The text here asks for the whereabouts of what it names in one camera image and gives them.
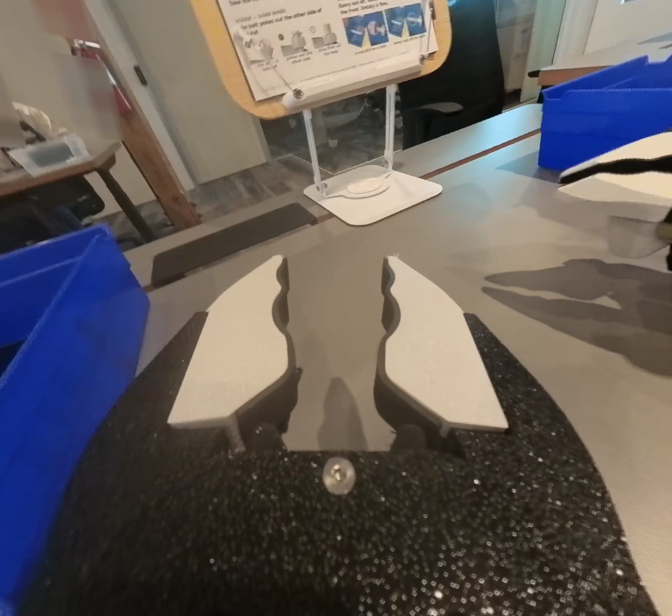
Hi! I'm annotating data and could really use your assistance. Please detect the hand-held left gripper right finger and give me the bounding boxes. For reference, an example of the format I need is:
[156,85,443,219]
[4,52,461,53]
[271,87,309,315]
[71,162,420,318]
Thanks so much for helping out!
[374,256,510,437]

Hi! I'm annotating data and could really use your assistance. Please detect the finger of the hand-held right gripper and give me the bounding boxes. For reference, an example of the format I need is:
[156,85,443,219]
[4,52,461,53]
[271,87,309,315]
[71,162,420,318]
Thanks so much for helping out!
[558,167,672,224]
[559,133,672,177]

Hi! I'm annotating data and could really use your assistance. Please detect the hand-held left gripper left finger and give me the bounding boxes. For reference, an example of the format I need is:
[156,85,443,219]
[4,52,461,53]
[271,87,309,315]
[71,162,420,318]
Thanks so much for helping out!
[167,255,303,453]

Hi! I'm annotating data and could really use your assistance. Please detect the blue plastic bin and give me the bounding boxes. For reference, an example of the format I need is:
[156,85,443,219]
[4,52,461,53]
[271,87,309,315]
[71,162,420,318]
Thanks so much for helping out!
[0,224,151,615]
[538,54,672,186]

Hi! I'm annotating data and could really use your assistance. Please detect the grey desk with wood edge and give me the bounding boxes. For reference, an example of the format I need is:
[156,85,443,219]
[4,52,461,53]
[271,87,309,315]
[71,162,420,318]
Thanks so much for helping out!
[538,37,672,87]

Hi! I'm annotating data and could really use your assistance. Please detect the black rectangular mat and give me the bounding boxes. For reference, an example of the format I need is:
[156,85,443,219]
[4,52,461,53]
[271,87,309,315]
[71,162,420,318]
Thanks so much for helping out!
[150,203,319,289]

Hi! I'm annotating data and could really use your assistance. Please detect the wooden board document stand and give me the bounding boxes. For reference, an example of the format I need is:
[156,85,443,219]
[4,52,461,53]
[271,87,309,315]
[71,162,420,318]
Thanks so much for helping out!
[168,0,453,226]

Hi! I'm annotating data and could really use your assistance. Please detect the stacked cardboard boxes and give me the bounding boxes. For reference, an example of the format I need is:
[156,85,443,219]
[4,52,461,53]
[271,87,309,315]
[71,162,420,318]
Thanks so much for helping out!
[495,0,543,87]

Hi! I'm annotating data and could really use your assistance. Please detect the black office chair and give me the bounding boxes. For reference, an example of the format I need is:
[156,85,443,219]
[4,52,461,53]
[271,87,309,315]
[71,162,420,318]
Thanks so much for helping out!
[398,0,508,150]

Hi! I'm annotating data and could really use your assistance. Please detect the brown wooden table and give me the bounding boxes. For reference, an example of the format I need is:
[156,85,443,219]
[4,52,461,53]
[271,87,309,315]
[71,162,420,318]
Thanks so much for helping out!
[0,0,203,246]

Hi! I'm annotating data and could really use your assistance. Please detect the clear plastic bag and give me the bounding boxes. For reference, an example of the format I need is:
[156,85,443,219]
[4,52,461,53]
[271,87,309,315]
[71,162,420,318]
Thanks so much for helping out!
[7,135,86,177]

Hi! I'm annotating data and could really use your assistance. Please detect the printed instruction sheet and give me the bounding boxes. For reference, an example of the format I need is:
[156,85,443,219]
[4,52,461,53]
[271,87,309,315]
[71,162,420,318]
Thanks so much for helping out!
[197,0,440,102]

